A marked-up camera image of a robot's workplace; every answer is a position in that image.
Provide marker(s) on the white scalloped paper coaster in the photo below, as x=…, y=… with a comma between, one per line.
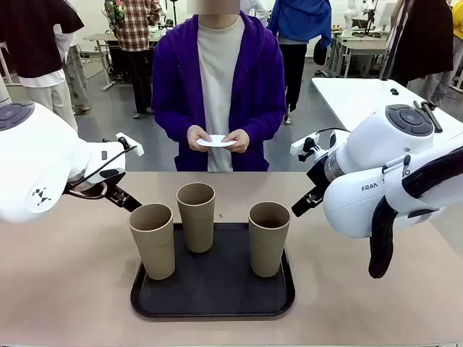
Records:
x=217, y=141

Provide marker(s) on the person's right hand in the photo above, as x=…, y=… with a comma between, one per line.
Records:
x=195, y=135

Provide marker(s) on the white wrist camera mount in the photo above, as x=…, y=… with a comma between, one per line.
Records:
x=130, y=144
x=302, y=144

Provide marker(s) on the person in purple hoodie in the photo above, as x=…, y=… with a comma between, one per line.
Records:
x=173, y=83

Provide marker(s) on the white side table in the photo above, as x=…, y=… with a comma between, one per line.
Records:
x=354, y=97

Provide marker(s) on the small black clamp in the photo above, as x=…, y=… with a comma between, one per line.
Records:
x=394, y=91

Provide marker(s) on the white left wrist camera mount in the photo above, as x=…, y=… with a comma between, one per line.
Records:
x=130, y=144

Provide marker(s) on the person in blue jacket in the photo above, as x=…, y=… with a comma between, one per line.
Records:
x=300, y=18

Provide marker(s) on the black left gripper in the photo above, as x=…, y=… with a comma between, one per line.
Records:
x=108, y=189

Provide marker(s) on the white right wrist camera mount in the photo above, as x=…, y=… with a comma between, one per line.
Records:
x=302, y=144

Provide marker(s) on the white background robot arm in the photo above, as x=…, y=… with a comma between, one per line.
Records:
x=348, y=20

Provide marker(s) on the person in white shirt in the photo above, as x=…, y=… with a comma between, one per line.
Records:
x=255, y=9

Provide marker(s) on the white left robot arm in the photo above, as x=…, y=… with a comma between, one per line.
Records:
x=36, y=152

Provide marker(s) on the person's right forearm purple sleeve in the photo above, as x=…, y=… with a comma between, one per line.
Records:
x=170, y=121

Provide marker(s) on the grey background desk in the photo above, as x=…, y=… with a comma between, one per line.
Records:
x=99, y=37

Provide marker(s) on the black hanging bag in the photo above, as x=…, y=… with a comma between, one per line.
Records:
x=320, y=54

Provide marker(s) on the person in black top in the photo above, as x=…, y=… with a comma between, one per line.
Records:
x=32, y=43

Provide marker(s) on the person's left forearm purple sleeve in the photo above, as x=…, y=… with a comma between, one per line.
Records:
x=266, y=123

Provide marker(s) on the black folded tripod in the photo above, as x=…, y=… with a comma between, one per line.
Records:
x=430, y=114

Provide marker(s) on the person in grey trousers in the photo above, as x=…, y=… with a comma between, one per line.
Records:
x=77, y=83

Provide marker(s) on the person in plaid shirt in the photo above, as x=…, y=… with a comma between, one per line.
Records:
x=135, y=29

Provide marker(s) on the person's left hand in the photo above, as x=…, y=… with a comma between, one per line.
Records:
x=241, y=141

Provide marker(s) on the person in black coat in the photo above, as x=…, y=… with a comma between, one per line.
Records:
x=423, y=43

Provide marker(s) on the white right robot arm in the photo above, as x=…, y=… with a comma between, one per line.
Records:
x=380, y=144

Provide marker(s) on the black plastic serving tray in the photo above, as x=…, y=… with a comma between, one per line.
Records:
x=217, y=289

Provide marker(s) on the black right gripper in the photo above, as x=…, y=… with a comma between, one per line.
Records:
x=318, y=177

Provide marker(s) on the person in yellow top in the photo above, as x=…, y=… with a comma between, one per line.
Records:
x=458, y=36

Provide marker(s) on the grey desk with robot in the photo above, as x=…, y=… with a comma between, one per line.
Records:
x=361, y=43

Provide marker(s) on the tan paper cup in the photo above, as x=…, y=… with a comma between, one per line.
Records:
x=153, y=246
x=197, y=224
x=267, y=249

